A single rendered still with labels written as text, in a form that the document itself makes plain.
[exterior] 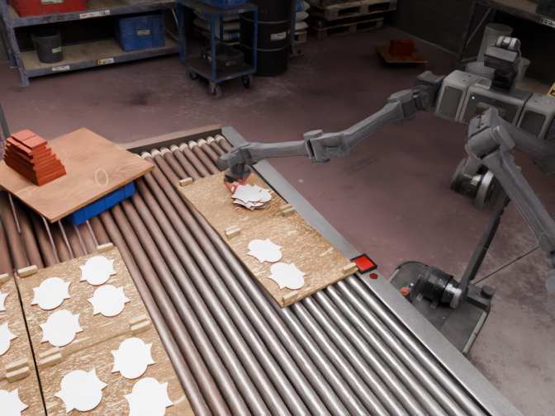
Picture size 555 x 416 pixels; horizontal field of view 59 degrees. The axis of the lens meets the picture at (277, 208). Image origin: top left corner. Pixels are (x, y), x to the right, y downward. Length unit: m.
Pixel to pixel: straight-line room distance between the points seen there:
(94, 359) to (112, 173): 0.86
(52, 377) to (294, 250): 0.92
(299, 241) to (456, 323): 1.14
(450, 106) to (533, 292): 1.82
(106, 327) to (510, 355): 2.20
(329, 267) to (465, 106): 0.78
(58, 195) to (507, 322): 2.52
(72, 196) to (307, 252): 0.95
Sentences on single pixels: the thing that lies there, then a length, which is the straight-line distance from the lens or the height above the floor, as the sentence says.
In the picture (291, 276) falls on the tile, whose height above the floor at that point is 0.94.
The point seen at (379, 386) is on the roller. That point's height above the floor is 0.92.
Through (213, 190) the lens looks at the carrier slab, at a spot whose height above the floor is 0.94.
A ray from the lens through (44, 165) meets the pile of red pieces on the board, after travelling 2.17.
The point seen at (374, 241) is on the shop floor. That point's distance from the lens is 3.49.
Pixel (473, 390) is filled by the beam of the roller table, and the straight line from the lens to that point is 1.70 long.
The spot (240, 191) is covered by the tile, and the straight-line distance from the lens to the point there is 2.12.
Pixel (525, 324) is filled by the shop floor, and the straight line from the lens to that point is 3.31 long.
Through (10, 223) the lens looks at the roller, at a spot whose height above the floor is 0.92.
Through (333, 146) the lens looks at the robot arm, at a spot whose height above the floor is 1.40.
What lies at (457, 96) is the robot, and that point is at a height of 1.48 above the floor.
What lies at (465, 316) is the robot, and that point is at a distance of 2.84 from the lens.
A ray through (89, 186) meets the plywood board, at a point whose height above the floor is 1.04.
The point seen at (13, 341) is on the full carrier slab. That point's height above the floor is 0.94.
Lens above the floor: 2.23
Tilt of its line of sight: 38 degrees down
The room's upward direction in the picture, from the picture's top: 4 degrees clockwise
